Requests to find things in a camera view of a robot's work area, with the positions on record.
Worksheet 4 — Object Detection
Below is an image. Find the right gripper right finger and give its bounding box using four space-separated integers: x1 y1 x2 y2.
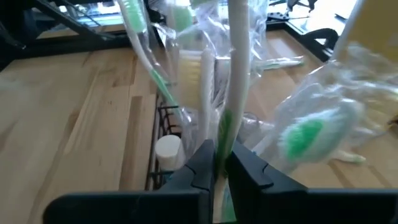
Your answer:
226 141 398 224

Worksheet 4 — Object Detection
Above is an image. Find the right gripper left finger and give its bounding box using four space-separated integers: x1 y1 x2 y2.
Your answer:
43 139 216 224

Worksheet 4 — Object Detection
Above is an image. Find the black wire basket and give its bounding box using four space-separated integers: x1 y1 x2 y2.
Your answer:
144 93 218 191

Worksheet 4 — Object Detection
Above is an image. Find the black aluminium table frame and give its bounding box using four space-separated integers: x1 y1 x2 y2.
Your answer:
0 0 343 71

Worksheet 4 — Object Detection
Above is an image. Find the black arched handle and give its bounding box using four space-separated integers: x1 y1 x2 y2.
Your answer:
298 27 340 62

